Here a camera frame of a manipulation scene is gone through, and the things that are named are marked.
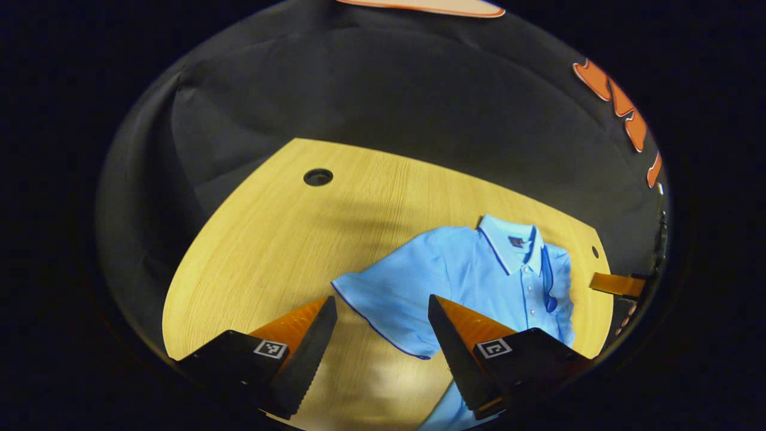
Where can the black backdrop cloth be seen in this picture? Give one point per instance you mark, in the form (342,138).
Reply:
(389,90)

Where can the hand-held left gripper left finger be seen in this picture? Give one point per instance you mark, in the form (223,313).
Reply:
(305,359)

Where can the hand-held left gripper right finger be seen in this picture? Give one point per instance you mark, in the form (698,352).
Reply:
(458,359)

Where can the light blue T-shirt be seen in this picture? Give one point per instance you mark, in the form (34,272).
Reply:
(467,269)

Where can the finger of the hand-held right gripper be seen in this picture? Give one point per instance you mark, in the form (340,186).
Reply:
(619,284)

